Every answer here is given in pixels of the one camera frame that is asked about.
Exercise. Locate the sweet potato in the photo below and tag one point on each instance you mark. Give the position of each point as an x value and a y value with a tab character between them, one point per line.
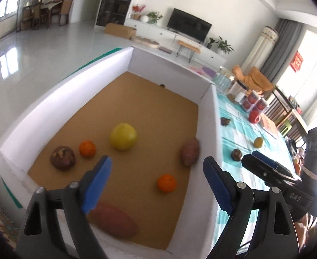
190	151
112	220

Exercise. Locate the large dark brown fruit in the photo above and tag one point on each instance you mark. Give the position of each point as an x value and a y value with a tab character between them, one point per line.
62	157

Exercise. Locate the red flower bouquet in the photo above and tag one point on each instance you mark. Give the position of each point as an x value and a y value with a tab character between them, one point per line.
138	9

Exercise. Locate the glass jar with gold lid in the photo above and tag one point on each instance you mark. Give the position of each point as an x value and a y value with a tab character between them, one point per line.
224	79

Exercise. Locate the clear jar with black lid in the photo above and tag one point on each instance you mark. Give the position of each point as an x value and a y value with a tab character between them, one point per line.
237	91

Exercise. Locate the white box with cardboard bottom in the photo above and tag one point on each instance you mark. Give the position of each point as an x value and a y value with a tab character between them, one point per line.
158	67

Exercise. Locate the brown cardboard box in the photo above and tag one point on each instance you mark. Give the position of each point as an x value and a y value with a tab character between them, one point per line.
120	30

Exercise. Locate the pile of oranges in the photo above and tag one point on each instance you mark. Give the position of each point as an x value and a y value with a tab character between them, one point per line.
297	164

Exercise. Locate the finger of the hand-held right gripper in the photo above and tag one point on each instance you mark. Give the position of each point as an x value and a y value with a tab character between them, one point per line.
260	171
266	159

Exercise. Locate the grey curtain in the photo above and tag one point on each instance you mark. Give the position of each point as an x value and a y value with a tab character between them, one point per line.
282	45

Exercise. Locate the wooden dining table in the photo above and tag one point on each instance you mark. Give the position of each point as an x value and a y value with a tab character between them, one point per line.
49	6

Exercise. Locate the small potted green plant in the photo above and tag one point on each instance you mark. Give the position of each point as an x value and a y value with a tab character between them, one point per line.
210	42

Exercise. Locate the beige floor cushion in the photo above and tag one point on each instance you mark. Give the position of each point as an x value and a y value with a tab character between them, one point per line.
146	41

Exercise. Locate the patterned rug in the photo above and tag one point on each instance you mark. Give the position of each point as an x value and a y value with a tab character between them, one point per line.
0	210

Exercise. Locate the white television cabinet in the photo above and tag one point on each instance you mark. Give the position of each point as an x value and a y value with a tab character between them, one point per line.
158	32

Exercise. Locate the black flat television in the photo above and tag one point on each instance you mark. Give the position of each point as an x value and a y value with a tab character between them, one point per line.
189	27

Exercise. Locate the green plastic stool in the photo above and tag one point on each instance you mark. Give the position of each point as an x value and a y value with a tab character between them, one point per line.
288	126

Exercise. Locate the orange lounge chair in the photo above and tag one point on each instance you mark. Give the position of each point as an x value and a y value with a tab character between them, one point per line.
255	79

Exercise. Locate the white round vase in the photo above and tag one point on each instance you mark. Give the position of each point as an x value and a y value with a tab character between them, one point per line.
144	19

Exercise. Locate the small dark brown fruit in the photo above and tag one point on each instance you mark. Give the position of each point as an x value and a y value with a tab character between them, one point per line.
225	120

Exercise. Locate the dark glass display cabinet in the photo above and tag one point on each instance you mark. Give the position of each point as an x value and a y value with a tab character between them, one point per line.
115	1

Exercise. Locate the white standing air conditioner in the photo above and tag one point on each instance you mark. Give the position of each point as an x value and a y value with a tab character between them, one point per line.
260	51

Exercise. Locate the wooden desk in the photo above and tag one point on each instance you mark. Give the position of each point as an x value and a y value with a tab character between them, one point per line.
299	116

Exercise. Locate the red apple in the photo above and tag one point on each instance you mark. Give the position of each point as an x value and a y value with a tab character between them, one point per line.
254	117

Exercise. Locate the large yellow round fruit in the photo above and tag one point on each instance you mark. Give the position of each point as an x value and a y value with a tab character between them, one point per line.
123	136

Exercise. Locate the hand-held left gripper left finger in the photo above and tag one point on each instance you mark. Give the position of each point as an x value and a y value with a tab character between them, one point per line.
97	183

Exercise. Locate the medium dark brown fruit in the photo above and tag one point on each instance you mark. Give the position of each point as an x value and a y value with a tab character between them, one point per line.
236	154

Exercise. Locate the orange book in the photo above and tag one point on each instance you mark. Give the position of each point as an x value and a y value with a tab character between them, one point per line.
269	125

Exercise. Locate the large potted green plant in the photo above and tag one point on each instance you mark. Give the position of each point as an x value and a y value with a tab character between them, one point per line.
224	45

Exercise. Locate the wooden dining chair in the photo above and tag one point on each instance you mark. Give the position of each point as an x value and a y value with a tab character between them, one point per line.
66	10
29	16

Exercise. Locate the red wall hanging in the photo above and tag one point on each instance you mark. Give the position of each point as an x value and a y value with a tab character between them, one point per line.
297	61

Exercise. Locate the leafy green plant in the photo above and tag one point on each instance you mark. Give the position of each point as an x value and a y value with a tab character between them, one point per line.
154	17

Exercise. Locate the small yellow-green round fruit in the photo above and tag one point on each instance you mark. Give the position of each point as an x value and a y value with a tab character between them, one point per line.
258	142

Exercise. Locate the teal checked tablecloth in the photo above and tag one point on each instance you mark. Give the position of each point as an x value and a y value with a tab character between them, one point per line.
242	140

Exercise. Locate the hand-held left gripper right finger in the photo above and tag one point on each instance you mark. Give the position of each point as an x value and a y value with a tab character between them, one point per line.
217	183

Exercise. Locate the person's right hand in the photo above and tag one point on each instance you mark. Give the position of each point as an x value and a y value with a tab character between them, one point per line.
308	229

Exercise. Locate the dark wooden chair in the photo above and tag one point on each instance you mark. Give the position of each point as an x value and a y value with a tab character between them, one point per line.
281	105

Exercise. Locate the small orange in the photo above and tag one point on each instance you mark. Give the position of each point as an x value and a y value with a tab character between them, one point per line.
166	183
87	148

